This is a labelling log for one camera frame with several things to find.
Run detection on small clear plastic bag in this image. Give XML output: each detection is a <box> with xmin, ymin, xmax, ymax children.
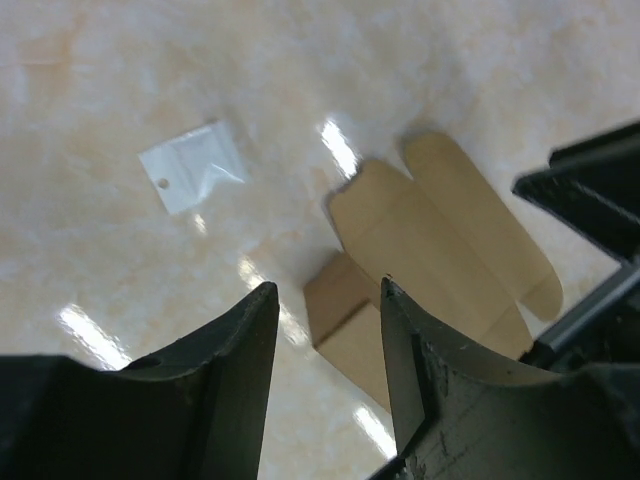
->
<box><xmin>138</xmin><ymin>121</ymin><xmax>249</xmax><ymax>215</ymax></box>

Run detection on brown cardboard box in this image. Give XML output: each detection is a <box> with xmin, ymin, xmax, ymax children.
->
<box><xmin>303</xmin><ymin>132</ymin><xmax>563</xmax><ymax>408</ymax></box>

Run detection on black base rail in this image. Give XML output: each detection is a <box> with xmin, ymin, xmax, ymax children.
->
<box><xmin>512</xmin><ymin>123</ymin><xmax>639</xmax><ymax>372</ymax></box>

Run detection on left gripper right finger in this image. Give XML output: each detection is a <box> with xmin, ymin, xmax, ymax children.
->
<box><xmin>376</xmin><ymin>278</ymin><xmax>639</xmax><ymax>479</ymax></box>

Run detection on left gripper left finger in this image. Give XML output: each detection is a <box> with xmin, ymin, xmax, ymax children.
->
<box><xmin>1</xmin><ymin>282</ymin><xmax>279</xmax><ymax>479</ymax></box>

